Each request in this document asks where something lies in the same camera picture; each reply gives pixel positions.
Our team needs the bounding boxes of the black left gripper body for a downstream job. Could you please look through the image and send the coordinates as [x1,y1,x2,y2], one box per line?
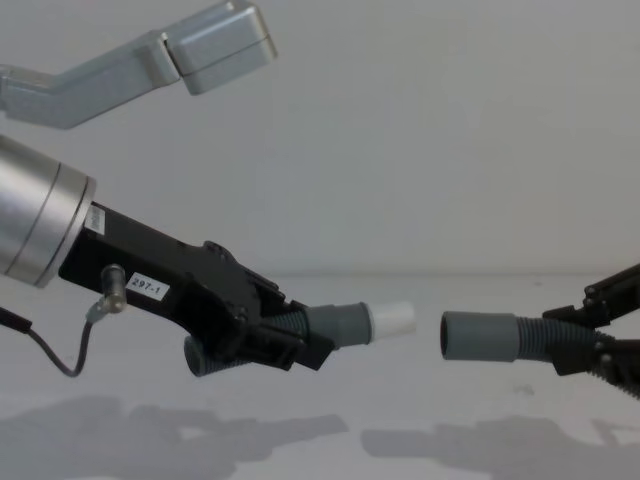
[58,200,251,361]

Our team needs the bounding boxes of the grey corrugated hose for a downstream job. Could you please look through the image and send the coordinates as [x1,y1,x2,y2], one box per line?
[182,300,376,379]
[439,310,640,397]

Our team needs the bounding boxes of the white plastic connector tube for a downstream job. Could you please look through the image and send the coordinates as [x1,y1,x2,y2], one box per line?
[370,300,418,343]

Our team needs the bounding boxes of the white table cloth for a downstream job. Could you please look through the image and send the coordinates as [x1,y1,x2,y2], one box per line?
[0,272,640,480]

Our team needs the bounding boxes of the thin dark cable silver plug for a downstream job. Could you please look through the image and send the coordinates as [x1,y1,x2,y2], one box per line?
[0,263,127,379]

